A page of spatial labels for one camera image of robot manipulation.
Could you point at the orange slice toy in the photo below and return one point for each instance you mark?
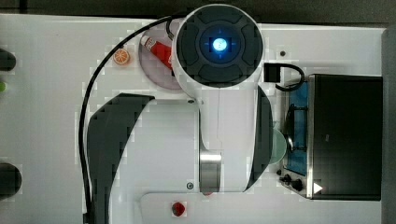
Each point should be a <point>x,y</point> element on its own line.
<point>121,57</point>

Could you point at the grey round plate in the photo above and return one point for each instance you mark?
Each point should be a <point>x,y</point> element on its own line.
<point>153,68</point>

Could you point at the red strawberry toy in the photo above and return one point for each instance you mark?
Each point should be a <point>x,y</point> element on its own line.
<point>178,209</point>

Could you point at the black cable connector box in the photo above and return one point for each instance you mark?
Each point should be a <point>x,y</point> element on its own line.
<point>272,75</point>

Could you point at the green lime toy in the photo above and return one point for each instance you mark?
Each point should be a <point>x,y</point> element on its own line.
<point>3,86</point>

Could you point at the green cup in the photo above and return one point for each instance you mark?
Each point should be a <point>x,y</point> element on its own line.
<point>279,145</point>

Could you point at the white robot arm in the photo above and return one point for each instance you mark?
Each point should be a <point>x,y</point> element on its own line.
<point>217,138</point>

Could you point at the red ketchup bottle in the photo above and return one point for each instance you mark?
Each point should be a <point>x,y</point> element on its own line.
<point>158,49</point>

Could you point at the black cylinder lower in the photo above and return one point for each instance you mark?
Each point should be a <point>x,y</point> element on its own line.
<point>10,180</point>

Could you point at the black cylinder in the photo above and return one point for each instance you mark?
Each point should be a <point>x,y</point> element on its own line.
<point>10,180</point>
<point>7,60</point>

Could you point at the black toaster oven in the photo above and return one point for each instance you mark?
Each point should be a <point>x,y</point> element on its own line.
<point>333,128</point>

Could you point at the black cylinder upper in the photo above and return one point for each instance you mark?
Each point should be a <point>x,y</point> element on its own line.
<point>7,60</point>

